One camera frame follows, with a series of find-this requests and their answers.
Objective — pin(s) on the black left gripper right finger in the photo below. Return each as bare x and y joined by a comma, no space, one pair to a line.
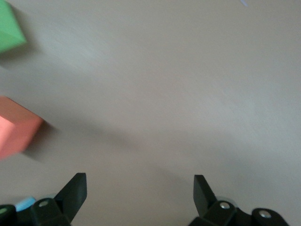
207,202

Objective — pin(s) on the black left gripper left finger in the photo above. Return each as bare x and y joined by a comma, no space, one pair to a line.
70,200

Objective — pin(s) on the blue foam cube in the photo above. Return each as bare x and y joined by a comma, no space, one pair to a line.
24,203

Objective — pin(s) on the orange foam cube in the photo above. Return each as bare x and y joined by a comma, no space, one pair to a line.
16,129

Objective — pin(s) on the brown paper table cover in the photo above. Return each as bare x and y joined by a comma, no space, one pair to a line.
164,94

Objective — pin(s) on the green foam cube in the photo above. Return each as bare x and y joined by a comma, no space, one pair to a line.
9,28

